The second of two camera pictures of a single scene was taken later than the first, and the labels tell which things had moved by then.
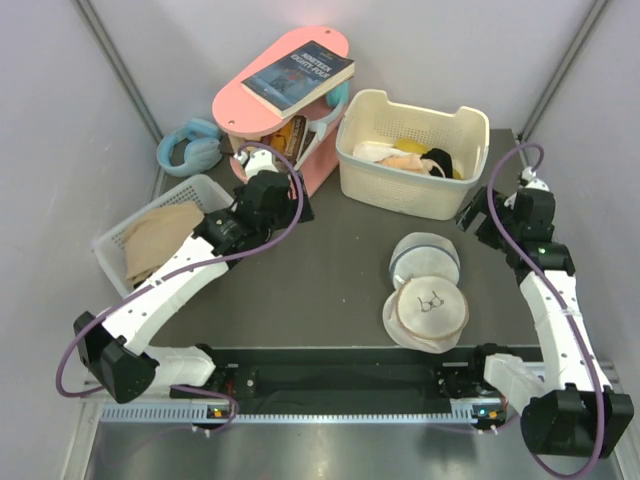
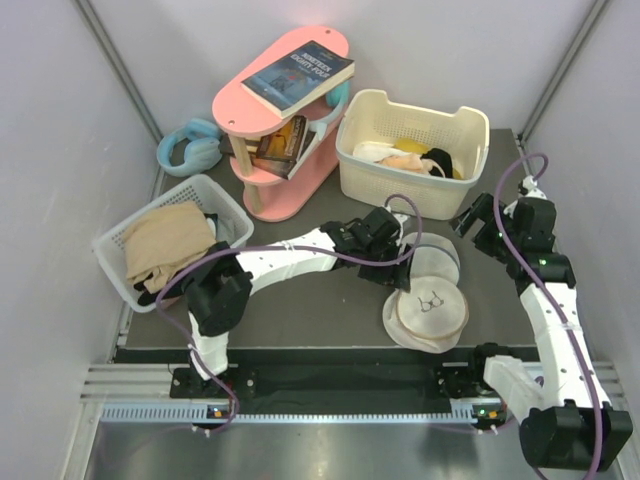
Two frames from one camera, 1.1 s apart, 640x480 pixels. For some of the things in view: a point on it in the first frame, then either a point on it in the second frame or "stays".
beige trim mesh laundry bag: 426,313 stays
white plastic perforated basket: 110,245 stays
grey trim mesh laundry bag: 423,254 stays
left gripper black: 290,214 → 392,276
